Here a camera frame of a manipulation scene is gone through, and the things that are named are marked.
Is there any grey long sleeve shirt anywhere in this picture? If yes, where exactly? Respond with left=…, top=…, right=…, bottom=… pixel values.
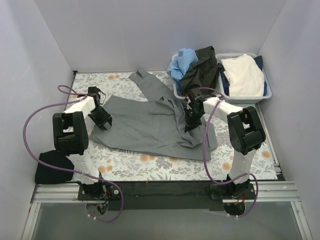
left=90, top=68, right=218, bottom=161

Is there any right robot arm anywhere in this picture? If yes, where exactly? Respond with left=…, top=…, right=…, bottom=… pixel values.
left=184, top=87, right=266, bottom=199

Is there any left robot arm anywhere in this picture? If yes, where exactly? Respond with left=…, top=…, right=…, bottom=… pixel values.
left=52, top=86, right=112, bottom=200

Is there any left white plastic basket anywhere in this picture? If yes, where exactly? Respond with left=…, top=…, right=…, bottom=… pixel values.
left=171, top=53, right=225, bottom=100

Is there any white plastic basket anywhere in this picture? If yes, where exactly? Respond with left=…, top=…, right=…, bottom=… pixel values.
left=171, top=53, right=225, bottom=100
left=215, top=52, right=272, bottom=104

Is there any right white plastic basket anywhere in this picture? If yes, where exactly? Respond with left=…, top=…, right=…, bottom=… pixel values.
left=215, top=52, right=272, bottom=104

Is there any dark striped shirt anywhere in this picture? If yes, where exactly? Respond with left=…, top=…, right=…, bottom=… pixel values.
left=179, top=46, right=221, bottom=96

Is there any light blue shirt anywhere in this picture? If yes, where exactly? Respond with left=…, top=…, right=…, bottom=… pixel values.
left=166, top=48, right=199, bottom=85

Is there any floral table cloth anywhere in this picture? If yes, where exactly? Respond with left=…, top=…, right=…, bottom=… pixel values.
left=71, top=72, right=281, bottom=182

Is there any cream white folded shirt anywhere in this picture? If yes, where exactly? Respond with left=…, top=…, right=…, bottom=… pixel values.
left=221, top=53, right=265, bottom=97

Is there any black folded shirt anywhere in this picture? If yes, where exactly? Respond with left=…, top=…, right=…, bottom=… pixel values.
left=34, top=150, right=74, bottom=185

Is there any navy blue folded garment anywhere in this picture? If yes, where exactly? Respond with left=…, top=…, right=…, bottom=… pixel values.
left=217, top=55, right=269, bottom=96

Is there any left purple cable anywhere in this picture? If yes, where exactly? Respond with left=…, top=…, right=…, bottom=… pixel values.
left=22, top=84, right=125, bottom=223

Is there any purple cable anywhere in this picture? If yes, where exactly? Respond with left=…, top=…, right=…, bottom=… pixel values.
left=198, top=86, right=259, bottom=219
left=22, top=84, right=125, bottom=223

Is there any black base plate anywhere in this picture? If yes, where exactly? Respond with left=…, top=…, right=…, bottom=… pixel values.
left=77, top=180, right=256, bottom=211

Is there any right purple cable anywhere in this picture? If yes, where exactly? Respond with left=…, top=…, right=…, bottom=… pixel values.
left=198, top=86, right=259, bottom=219

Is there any aluminium frame rail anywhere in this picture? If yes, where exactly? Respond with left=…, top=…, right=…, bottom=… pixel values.
left=31, top=181, right=301, bottom=203

